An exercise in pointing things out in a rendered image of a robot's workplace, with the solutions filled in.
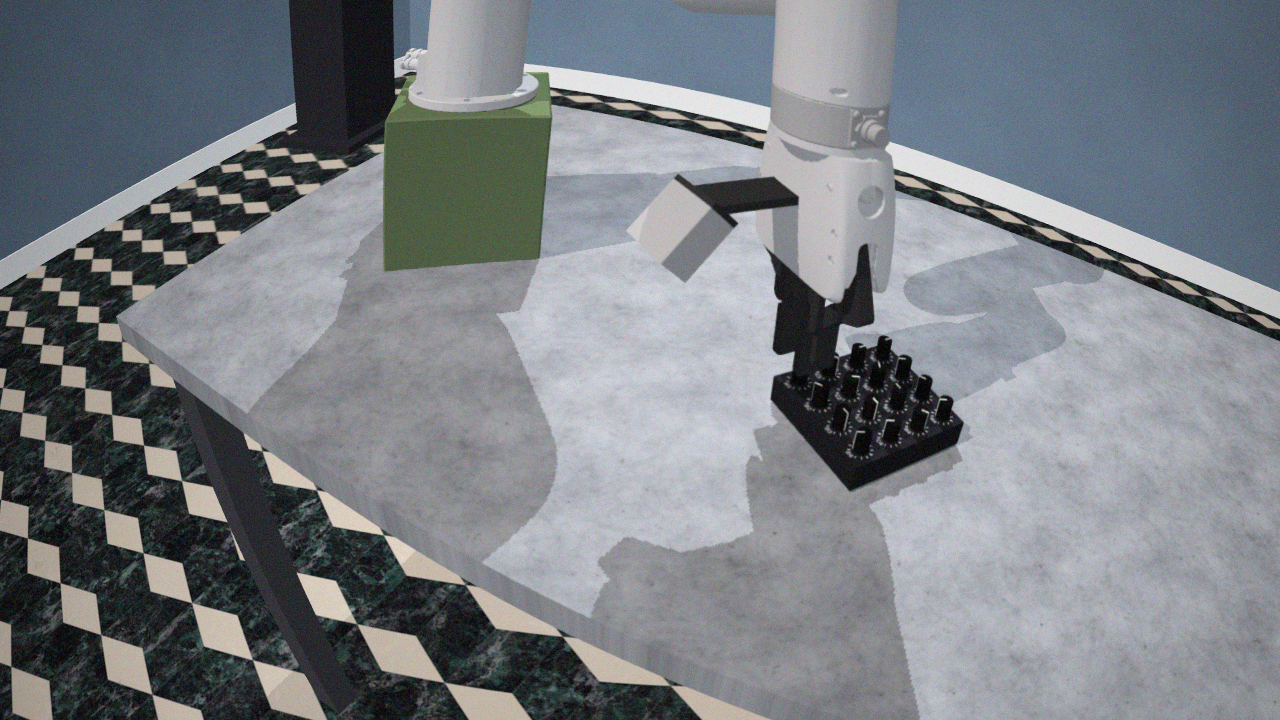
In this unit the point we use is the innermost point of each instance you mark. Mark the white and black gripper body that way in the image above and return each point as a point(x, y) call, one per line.
point(819, 238)

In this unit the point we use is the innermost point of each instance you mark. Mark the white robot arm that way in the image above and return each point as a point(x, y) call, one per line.
point(831, 86)

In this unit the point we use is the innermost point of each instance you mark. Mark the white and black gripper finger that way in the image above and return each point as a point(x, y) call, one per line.
point(791, 311)
point(817, 337)

